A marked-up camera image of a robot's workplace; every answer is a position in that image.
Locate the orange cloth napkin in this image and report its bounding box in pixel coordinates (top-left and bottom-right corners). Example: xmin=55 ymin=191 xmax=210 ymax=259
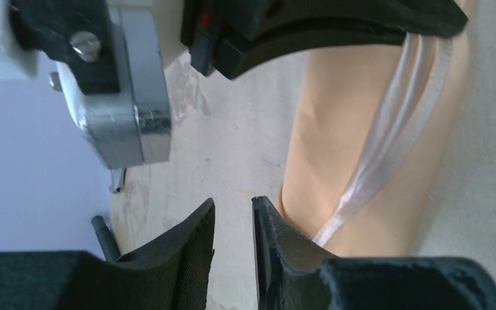
xmin=275 ymin=0 xmax=478 ymax=258

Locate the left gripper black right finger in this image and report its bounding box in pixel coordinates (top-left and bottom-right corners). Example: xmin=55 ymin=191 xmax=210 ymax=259
xmin=252 ymin=196 xmax=496 ymax=309

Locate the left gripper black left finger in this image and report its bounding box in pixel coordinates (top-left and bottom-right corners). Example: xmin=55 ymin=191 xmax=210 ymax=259
xmin=0 ymin=199 xmax=215 ymax=309

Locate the black foam hose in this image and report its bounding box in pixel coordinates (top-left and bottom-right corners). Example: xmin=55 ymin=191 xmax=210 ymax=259
xmin=90 ymin=215 xmax=123 ymax=263

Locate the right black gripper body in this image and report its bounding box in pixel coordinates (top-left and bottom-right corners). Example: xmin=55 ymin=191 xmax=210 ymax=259
xmin=180 ymin=0 xmax=468 ymax=80

